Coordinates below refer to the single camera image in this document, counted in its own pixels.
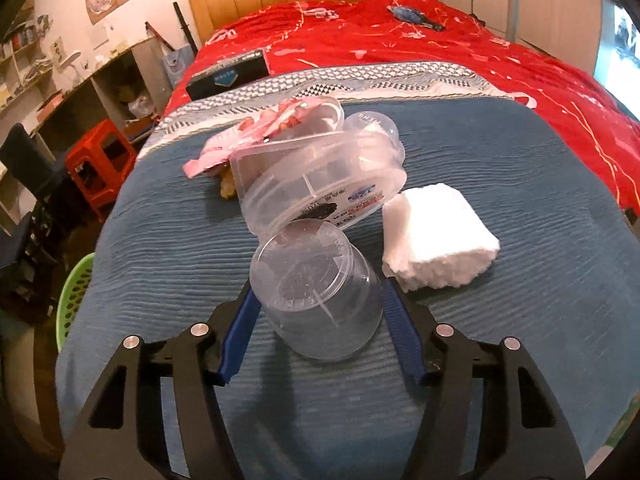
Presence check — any green plastic basket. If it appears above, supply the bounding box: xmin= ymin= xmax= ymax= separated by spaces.
xmin=56 ymin=252 xmax=97 ymax=353

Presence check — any red plastic stool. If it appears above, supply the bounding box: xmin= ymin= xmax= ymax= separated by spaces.
xmin=65 ymin=119 xmax=137 ymax=222

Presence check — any white wardrobe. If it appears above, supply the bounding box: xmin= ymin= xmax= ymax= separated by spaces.
xmin=439 ymin=0 xmax=603 ymax=72

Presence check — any brown stick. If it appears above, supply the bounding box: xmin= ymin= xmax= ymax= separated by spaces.
xmin=144 ymin=21 xmax=177 ymax=54

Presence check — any grey-blue paper bag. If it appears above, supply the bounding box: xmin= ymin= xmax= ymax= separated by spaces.
xmin=162 ymin=44 xmax=197 ymax=89

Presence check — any dark fabric chair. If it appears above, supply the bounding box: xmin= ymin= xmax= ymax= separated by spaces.
xmin=0 ymin=122 xmax=69 ymax=273

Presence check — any bed with red sheet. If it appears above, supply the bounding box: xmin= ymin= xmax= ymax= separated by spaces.
xmin=164 ymin=0 xmax=640 ymax=211

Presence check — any yellow-brown food scrap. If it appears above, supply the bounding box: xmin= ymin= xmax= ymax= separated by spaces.
xmin=218 ymin=169 xmax=240 ymax=199

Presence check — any blue toy fish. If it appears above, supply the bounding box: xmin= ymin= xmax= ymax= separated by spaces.
xmin=386 ymin=5 xmax=446 ymax=31

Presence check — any white desk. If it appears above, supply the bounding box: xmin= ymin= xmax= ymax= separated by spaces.
xmin=0 ymin=35 xmax=173 ymax=161

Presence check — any black cardboard box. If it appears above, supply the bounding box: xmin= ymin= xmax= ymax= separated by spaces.
xmin=185 ymin=48 xmax=271 ymax=102

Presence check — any wall bookshelf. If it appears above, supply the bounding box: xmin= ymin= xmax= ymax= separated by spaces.
xmin=0 ymin=0 xmax=57 ymax=111

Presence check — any small clear plastic cup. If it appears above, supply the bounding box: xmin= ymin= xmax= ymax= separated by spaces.
xmin=344 ymin=110 xmax=406 ymax=163

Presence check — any clear plastic container with lid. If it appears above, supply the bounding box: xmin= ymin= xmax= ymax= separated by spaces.
xmin=229 ymin=97 xmax=407 ymax=235

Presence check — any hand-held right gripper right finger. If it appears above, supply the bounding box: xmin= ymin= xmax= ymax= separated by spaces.
xmin=382 ymin=276 xmax=586 ymax=480

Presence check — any white desk lamp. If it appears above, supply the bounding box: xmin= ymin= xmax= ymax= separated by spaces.
xmin=52 ymin=50 xmax=82 ymax=87

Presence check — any black stick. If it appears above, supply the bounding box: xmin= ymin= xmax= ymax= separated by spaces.
xmin=172 ymin=2 xmax=202 ymax=55

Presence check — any pink snack wrapper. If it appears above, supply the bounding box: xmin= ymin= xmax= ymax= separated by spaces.
xmin=182 ymin=99 xmax=303 ymax=179

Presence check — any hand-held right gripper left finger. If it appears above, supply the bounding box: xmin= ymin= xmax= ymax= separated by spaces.
xmin=59 ymin=279 xmax=262 ymax=480

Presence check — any blue ribbed blanket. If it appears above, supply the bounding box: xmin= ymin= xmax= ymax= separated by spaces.
xmin=55 ymin=61 xmax=637 ymax=480

